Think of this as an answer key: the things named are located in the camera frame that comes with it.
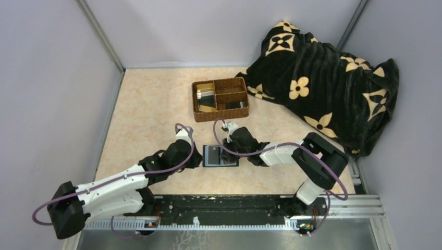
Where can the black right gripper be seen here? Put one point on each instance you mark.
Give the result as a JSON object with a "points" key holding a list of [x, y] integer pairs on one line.
{"points": [[227, 151]]}

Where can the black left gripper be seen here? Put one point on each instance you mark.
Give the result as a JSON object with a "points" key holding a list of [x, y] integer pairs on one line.
{"points": [[193, 157]]}

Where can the black leather card holder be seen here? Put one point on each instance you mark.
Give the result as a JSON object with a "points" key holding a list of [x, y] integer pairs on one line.
{"points": [[212, 157]]}

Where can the brown wicker divided basket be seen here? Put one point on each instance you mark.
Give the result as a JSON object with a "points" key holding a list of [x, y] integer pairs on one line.
{"points": [[226, 91]]}

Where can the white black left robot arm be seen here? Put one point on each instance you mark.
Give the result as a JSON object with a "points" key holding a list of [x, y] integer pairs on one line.
{"points": [[126, 193]]}

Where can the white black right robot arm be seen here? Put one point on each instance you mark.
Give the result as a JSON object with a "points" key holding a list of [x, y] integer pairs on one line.
{"points": [[322, 162]]}

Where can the gold card in basket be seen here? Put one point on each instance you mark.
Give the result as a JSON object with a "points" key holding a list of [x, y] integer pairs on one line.
{"points": [[206, 109]]}

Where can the black card in basket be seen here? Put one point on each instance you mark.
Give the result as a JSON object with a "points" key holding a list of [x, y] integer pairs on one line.
{"points": [[209, 101]]}

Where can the silver card in basket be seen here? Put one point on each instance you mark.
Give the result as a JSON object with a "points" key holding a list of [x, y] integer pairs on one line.
{"points": [[204, 93]]}

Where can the black wallet in basket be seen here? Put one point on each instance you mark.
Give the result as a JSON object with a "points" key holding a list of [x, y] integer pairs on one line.
{"points": [[236, 105]]}

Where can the black floral patterned blanket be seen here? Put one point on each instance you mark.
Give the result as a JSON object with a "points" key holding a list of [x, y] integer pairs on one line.
{"points": [[339, 94]]}

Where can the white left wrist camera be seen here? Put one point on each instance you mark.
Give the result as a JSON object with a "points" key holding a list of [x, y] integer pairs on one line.
{"points": [[184, 134]]}

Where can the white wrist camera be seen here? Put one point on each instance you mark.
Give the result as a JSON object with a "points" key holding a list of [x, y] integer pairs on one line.
{"points": [[229, 128], [184, 134]]}

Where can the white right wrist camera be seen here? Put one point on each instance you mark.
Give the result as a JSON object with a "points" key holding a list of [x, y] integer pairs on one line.
{"points": [[229, 128]]}

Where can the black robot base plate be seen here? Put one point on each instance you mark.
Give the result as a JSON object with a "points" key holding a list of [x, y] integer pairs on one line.
{"points": [[231, 210]]}

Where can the aluminium frame rail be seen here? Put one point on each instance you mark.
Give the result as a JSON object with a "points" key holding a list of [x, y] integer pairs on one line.
{"points": [[356, 207]]}

